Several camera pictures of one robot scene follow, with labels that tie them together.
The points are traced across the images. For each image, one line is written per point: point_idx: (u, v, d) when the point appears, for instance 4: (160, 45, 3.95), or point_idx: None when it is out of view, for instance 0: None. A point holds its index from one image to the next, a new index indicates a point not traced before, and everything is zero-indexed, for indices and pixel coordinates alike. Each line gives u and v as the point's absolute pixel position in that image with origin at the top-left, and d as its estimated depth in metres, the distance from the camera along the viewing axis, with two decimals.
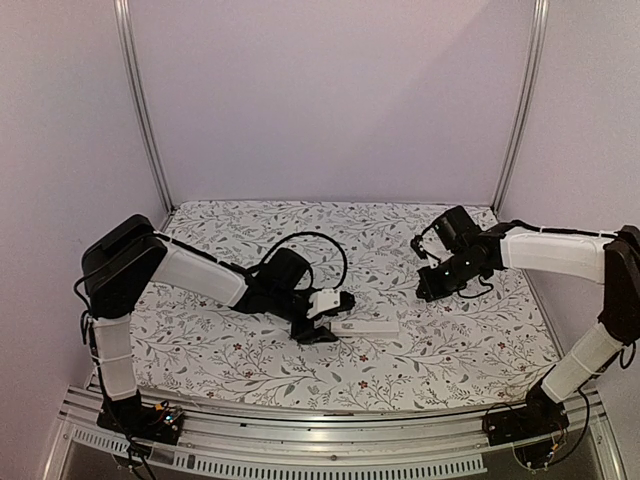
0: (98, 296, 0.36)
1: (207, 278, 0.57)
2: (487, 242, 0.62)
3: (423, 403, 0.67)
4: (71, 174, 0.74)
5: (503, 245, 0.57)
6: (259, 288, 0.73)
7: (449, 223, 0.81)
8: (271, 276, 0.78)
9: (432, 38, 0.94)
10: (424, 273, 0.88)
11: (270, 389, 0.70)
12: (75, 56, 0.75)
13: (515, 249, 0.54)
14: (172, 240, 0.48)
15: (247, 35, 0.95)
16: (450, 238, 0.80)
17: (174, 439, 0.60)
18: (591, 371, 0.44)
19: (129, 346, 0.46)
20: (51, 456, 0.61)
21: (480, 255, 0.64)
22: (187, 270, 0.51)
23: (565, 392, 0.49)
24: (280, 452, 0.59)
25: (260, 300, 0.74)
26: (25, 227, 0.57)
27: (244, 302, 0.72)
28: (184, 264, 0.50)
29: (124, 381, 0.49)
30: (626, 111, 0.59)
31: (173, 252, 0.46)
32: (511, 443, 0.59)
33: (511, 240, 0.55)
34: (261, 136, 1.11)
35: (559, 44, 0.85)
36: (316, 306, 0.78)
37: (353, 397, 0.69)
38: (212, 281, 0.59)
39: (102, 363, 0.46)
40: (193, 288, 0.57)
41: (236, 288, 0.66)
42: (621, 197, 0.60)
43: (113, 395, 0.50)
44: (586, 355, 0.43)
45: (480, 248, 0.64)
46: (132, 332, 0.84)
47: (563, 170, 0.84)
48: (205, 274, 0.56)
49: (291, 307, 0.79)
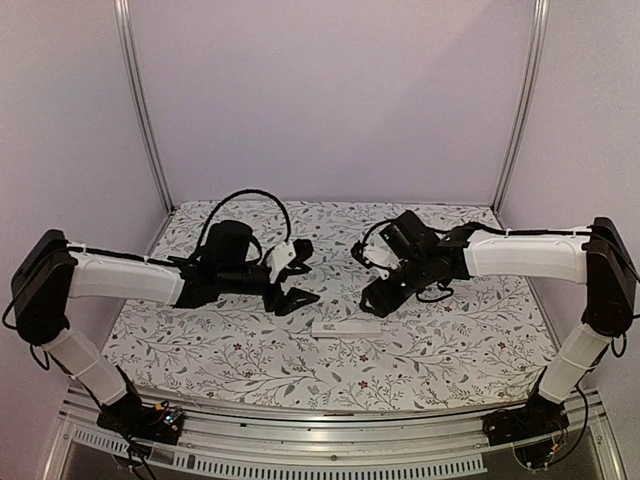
0: (22, 323, 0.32)
1: (137, 279, 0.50)
2: (449, 253, 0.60)
3: (423, 403, 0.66)
4: (71, 173, 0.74)
5: (466, 255, 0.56)
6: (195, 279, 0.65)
7: (400, 232, 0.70)
8: (212, 260, 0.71)
9: (431, 39, 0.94)
10: (375, 285, 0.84)
11: (270, 389, 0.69)
12: (75, 56, 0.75)
13: (486, 256, 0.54)
14: (86, 249, 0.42)
15: (246, 34, 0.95)
16: (402, 247, 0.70)
17: (174, 439, 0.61)
18: (585, 368, 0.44)
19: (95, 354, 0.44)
20: (51, 457, 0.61)
21: (441, 268, 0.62)
22: (112, 276, 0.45)
23: (563, 392, 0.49)
24: (280, 452, 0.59)
25: (204, 289, 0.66)
26: (24, 227, 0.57)
27: (186, 295, 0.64)
28: (107, 271, 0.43)
29: (108, 385, 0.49)
30: (626, 112, 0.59)
31: (90, 263, 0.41)
32: (511, 444, 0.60)
33: (479, 247, 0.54)
34: (261, 135, 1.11)
35: (560, 44, 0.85)
36: (275, 268, 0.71)
37: (353, 397, 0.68)
38: (142, 282, 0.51)
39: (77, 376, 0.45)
40: (137, 293, 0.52)
41: (181, 285, 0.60)
42: (621, 197, 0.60)
43: (103, 400, 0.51)
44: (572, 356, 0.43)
45: (443, 260, 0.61)
46: (132, 333, 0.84)
47: (563, 171, 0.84)
48: (133, 276, 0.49)
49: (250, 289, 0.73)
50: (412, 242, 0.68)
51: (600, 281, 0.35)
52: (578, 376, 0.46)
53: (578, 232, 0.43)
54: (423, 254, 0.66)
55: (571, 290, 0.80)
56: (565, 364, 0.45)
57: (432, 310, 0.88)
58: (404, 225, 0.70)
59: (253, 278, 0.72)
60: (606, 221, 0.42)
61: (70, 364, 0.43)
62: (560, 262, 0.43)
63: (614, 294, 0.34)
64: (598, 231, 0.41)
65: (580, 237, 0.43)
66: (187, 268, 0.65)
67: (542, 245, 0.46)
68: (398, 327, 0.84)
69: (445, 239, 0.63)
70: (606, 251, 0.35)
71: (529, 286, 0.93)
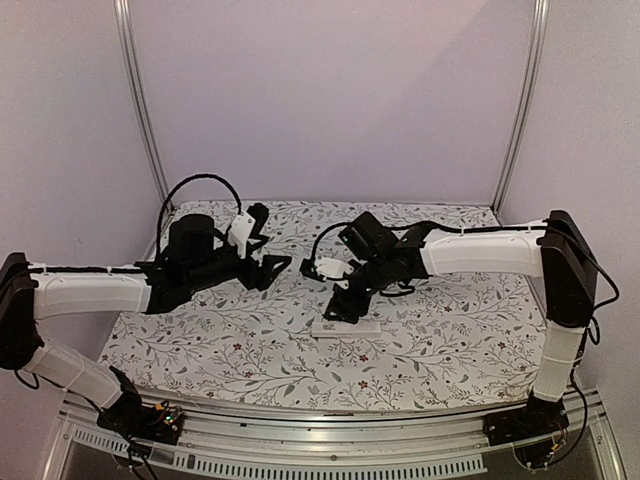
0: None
1: (98, 294, 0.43)
2: (406, 253, 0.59)
3: (423, 403, 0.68)
4: (70, 173, 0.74)
5: (423, 254, 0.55)
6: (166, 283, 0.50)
7: (360, 235, 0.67)
8: (179, 260, 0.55)
9: (431, 39, 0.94)
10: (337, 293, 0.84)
11: (270, 389, 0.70)
12: (75, 55, 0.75)
13: (443, 256, 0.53)
14: (45, 269, 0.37)
15: (246, 34, 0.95)
16: (362, 250, 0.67)
17: (174, 439, 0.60)
18: (569, 361, 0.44)
19: (79, 362, 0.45)
20: (51, 457, 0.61)
21: (400, 269, 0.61)
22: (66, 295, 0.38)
23: (552, 389, 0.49)
24: (280, 453, 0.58)
25: (175, 293, 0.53)
26: (23, 227, 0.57)
27: (155, 301, 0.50)
28: (54, 294, 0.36)
29: (100, 388, 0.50)
30: (626, 113, 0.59)
31: (53, 283, 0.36)
32: (511, 444, 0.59)
33: (438, 246, 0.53)
34: (261, 135, 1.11)
35: (560, 44, 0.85)
36: (241, 242, 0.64)
37: (353, 397, 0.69)
38: (105, 296, 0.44)
39: (69, 386, 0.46)
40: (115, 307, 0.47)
41: (151, 292, 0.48)
42: (621, 197, 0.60)
43: (103, 402, 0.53)
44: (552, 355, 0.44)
45: (400, 262, 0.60)
46: (132, 332, 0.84)
47: (563, 171, 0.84)
48: (92, 292, 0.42)
49: (219, 275, 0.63)
50: (371, 243, 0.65)
51: (558, 276, 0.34)
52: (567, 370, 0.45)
53: (533, 227, 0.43)
54: (382, 256, 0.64)
55: None
56: (550, 362, 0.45)
57: (432, 310, 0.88)
58: (364, 226, 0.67)
59: (224, 262, 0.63)
60: (561, 214, 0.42)
61: (57, 376, 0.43)
62: (515, 257, 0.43)
63: (573, 288, 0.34)
64: (553, 225, 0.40)
65: (536, 232, 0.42)
66: (154, 271, 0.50)
67: (496, 241, 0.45)
68: (397, 327, 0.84)
69: (401, 240, 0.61)
70: (561, 245, 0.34)
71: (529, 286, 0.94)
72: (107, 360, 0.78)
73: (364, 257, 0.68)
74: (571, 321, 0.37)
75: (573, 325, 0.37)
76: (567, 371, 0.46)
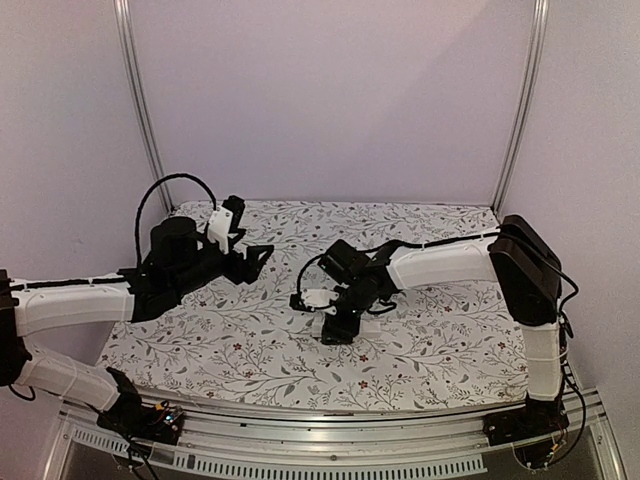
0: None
1: (81, 306, 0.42)
2: (376, 272, 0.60)
3: (423, 403, 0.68)
4: (70, 173, 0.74)
5: (391, 272, 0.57)
6: (149, 289, 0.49)
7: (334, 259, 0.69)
8: (161, 265, 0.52)
9: (431, 38, 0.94)
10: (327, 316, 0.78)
11: (270, 389, 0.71)
12: (74, 54, 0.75)
13: (409, 271, 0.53)
14: (27, 286, 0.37)
15: (246, 35, 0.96)
16: (338, 272, 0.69)
17: (174, 439, 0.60)
18: (552, 357, 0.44)
19: (71, 370, 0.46)
20: (51, 456, 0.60)
21: (372, 287, 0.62)
22: (48, 310, 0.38)
23: (537, 387, 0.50)
24: (280, 452, 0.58)
25: (161, 300, 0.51)
26: (22, 228, 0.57)
27: (141, 309, 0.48)
28: (35, 310, 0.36)
29: (95, 393, 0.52)
30: (626, 112, 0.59)
31: (36, 299, 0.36)
32: (511, 444, 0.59)
33: (402, 264, 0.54)
34: (261, 135, 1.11)
35: (560, 44, 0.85)
36: (222, 238, 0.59)
37: (353, 397, 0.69)
38: (89, 307, 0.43)
39: (65, 393, 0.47)
40: (102, 317, 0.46)
41: (134, 300, 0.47)
42: (621, 197, 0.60)
43: (101, 404, 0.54)
44: (536, 353, 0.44)
45: (370, 279, 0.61)
46: (132, 332, 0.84)
47: (563, 171, 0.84)
48: (75, 304, 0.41)
49: (207, 275, 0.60)
50: (345, 266, 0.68)
51: (513, 280, 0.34)
52: (555, 366, 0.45)
53: (485, 233, 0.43)
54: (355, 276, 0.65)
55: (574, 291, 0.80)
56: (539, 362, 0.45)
57: (432, 310, 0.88)
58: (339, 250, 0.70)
59: (208, 262, 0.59)
60: (513, 218, 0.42)
61: (51, 385, 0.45)
62: (471, 265, 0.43)
63: (532, 289, 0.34)
64: (504, 231, 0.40)
65: (487, 239, 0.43)
66: (139, 278, 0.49)
67: (451, 252, 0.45)
68: (398, 327, 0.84)
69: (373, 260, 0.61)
70: (511, 249, 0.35)
71: None
72: (107, 360, 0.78)
73: (342, 280, 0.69)
74: (533, 319, 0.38)
75: (535, 323, 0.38)
76: (555, 367, 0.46)
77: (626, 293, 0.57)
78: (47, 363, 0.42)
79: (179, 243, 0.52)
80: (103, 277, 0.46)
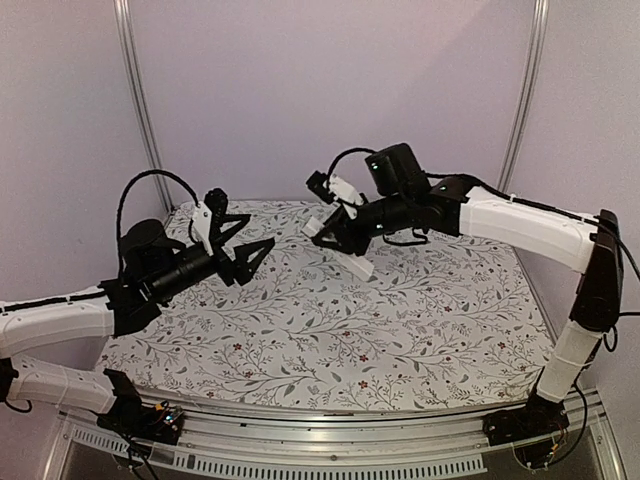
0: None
1: (62, 324, 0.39)
2: (442, 201, 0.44)
3: (423, 403, 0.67)
4: (69, 172, 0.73)
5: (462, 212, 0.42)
6: (131, 301, 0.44)
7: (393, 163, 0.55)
8: (133, 275, 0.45)
9: (431, 38, 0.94)
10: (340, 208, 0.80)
11: (270, 389, 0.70)
12: (73, 53, 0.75)
13: (479, 218, 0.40)
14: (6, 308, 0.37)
15: (245, 35, 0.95)
16: (388, 180, 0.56)
17: (174, 439, 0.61)
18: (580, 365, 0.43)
19: (63, 382, 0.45)
20: (51, 456, 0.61)
21: (431, 220, 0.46)
22: (25, 333, 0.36)
23: (552, 390, 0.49)
24: (279, 452, 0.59)
25: (147, 311, 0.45)
26: (21, 228, 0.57)
27: (122, 325, 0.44)
28: (11, 333, 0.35)
29: (90, 400, 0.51)
30: (626, 114, 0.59)
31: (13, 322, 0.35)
32: (511, 443, 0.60)
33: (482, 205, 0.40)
34: (261, 134, 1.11)
35: (560, 44, 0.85)
36: (203, 238, 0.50)
37: (353, 397, 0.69)
38: (71, 326, 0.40)
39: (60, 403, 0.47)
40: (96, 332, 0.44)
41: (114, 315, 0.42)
42: (620, 198, 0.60)
43: (101, 408, 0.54)
44: (572, 357, 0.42)
45: (432, 209, 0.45)
46: (131, 332, 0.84)
47: (563, 170, 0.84)
48: (55, 324, 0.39)
49: (192, 277, 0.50)
50: (401, 180, 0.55)
51: (600, 279, 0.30)
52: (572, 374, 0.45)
53: (587, 219, 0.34)
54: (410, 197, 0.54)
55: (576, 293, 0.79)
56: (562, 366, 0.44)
57: (432, 310, 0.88)
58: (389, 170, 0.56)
59: (191, 264, 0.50)
60: (608, 215, 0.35)
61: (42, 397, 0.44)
62: (564, 249, 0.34)
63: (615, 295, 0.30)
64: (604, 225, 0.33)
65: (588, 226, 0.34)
66: (121, 289, 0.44)
67: (539, 218, 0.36)
68: (399, 326, 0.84)
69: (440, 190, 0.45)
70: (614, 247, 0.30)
71: (521, 268, 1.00)
72: (107, 360, 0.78)
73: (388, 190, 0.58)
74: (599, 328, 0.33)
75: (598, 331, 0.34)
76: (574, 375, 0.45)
77: (626, 293, 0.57)
78: (37, 377, 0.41)
79: (148, 254, 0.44)
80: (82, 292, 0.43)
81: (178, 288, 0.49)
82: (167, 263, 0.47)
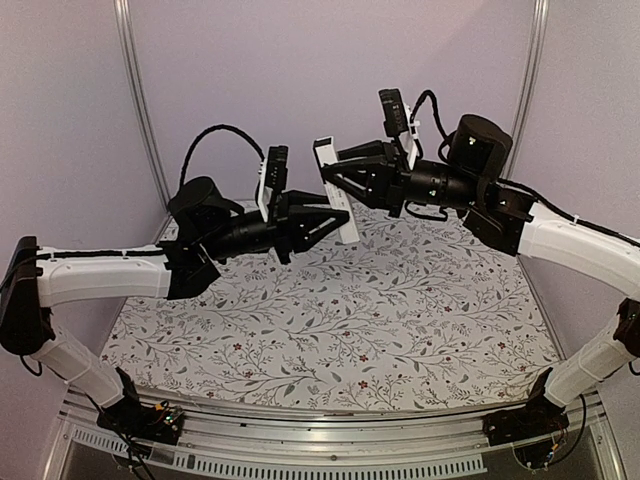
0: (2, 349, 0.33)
1: (108, 281, 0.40)
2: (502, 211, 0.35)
3: (423, 403, 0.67)
4: (69, 173, 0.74)
5: (526, 231, 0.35)
6: (189, 264, 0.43)
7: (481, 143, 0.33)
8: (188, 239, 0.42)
9: (431, 39, 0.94)
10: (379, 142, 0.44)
11: (271, 389, 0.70)
12: (73, 54, 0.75)
13: (534, 236, 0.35)
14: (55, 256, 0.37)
15: (245, 35, 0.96)
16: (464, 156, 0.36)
17: (174, 439, 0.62)
18: (595, 376, 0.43)
19: (86, 362, 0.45)
20: (51, 456, 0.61)
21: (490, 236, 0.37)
22: (74, 282, 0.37)
23: (563, 392, 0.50)
24: (280, 452, 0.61)
25: (201, 276, 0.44)
26: (21, 228, 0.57)
27: (178, 287, 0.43)
28: (59, 281, 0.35)
29: (97, 392, 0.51)
30: (627, 113, 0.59)
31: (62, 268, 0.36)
32: (511, 444, 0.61)
33: (536, 222, 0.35)
34: (261, 135, 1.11)
35: (560, 44, 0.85)
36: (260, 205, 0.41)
37: (353, 397, 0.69)
38: (119, 281, 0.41)
39: (72, 381, 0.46)
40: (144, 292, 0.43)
41: (172, 277, 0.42)
42: (621, 197, 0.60)
43: (102, 402, 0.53)
44: (593, 364, 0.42)
45: (495, 224, 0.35)
46: (132, 332, 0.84)
47: (563, 170, 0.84)
48: (104, 278, 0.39)
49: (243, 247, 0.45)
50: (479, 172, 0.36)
51: None
52: (584, 381, 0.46)
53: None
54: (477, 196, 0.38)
55: (579, 295, 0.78)
56: (582, 374, 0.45)
57: (432, 310, 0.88)
58: (482, 153, 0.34)
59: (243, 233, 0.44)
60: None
61: (61, 372, 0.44)
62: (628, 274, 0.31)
63: None
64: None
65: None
66: (179, 252, 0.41)
67: (606, 244, 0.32)
68: (399, 326, 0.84)
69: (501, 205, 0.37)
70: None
71: (521, 268, 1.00)
72: (108, 360, 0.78)
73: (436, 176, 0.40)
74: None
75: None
76: (587, 382, 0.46)
77: None
78: (66, 348, 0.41)
79: (199, 214, 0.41)
80: (139, 249, 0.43)
81: (231, 251, 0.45)
82: (222, 225, 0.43)
